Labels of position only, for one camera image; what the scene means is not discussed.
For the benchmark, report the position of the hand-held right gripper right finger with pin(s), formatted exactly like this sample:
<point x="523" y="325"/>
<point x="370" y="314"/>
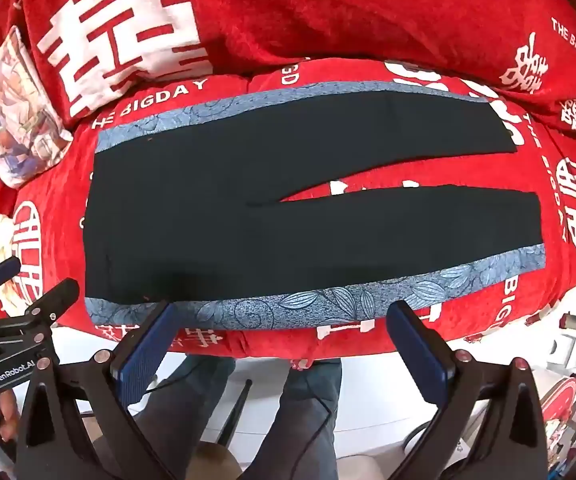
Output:
<point x="418" y="355"/>

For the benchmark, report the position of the black pants with blue stripes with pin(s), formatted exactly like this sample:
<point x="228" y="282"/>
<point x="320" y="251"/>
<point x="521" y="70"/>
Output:
<point x="192" y="210"/>

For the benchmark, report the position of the red printed blanket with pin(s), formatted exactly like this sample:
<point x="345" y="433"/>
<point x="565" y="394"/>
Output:
<point x="57" y="185"/>

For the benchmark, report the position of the floral pastel cloth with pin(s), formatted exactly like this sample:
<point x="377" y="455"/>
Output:
<point x="17" y="110"/>

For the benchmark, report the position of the black antenna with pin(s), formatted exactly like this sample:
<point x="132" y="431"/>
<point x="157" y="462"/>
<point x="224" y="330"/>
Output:
<point x="238" y="410"/>

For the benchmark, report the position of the red round object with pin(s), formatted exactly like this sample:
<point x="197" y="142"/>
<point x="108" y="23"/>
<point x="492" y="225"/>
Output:
<point x="560" y="400"/>

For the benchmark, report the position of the person's right leg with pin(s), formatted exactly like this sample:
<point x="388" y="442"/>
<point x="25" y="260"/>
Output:
<point x="313" y="410"/>

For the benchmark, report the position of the tan round object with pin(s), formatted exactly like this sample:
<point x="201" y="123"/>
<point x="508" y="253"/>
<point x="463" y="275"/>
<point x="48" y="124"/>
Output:
<point x="215" y="460"/>

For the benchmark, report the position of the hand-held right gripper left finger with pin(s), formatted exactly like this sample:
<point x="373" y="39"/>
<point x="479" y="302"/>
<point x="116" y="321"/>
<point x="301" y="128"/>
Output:
<point x="147" y="347"/>

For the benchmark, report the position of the person's legs grey trousers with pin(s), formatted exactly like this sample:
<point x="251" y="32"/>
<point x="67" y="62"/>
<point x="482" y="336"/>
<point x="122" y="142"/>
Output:
<point x="192" y="395"/>

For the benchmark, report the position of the red printed quilt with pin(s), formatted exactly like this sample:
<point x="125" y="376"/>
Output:
<point x="318" y="10"/>

